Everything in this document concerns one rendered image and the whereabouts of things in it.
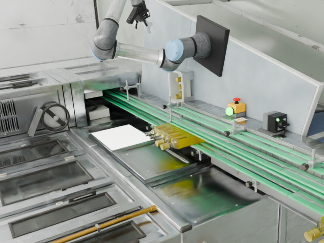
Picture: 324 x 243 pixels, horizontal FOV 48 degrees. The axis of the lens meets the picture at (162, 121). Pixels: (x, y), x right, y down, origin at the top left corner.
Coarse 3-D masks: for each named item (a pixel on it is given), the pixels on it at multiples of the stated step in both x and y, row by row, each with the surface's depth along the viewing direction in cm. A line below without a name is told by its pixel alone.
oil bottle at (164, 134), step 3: (174, 129) 222; (177, 129) 222; (180, 129) 222; (162, 132) 219; (165, 132) 218; (168, 132) 218; (171, 132) 218; (174, 132) 218; (162, 135) 217; (165, 135) 216
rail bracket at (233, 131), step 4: (232, 120) 178; (232, 124) 178; (232, 128) 179; (240, 128) 181; (244, 128) 181; (248, 128) 181; (224, 132) 177; (228, 132) 177; (232, 132) 178; (236, 132) 179
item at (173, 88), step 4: (168, 72) 245; (172, 72) 246; (176, 72) 236; (180, 72) 233; (168, 76) 246; (172, 76) 247; (176, 76) 248; (180, 76) 247; (168, 80) 247; (172, 80) 248; (172, 84) 249; (176, 84) 250; (172, 88) 249; (176, 88) 251; (172, 92) 250; (176, 92) 252; (172, 96) 251; (172, 100) 249; (176, 100) 248; (180, 100) 247
